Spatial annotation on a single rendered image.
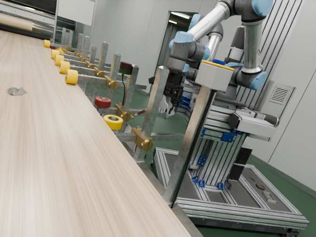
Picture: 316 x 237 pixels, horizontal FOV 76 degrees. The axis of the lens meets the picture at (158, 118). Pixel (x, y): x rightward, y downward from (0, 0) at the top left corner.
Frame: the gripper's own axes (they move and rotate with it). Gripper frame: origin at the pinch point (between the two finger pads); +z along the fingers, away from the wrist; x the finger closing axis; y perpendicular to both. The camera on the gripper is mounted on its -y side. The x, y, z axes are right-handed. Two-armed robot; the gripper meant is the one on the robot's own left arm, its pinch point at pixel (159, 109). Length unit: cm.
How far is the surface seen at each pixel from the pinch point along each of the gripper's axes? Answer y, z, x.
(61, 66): -76, 0, -8
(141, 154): 4.6, 19.0, -11.0
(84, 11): -247, -48, 111
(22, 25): -275, -7, 43
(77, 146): 7.1, 5.3, -46.1
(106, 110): -25.6, 10.1, -9.2
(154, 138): 3.4, 13.6, -2.0
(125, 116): -16.3, 10.5, -3.5
